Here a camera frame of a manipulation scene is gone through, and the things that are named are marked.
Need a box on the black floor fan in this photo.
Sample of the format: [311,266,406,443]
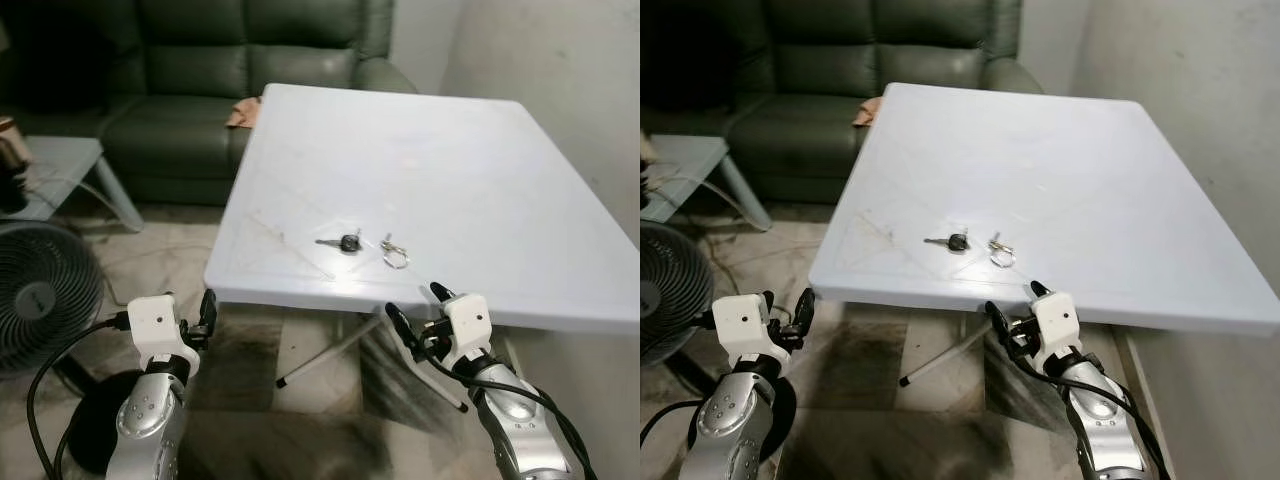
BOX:
[0,222,151,476]
[640,222,801,463]

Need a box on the white plastic folding table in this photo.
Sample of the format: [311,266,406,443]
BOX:
[808,82,1280,387]
[203,83,641,413]

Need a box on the grey side table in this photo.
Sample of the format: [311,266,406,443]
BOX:
[0,136,144,233]
[640,135,773,233]

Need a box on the dark green leather sofa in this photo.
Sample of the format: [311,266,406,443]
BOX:
[0,0,419,208]
[640,0,1046,206]

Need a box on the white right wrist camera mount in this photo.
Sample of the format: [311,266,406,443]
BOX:
[442,293,493,371]
[1032,293,1083,373]

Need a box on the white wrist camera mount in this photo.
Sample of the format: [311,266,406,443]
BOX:
[712,293,791,373]
[127,294,201,376]
[442,293,493,371]
[1032,293,1083,373]

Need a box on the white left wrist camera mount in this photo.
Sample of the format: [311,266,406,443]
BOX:
[127,294,201,376]
[712,293,791,373]

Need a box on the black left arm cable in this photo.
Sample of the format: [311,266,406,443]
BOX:
[640,310,717,446]
[27,313,131,480]

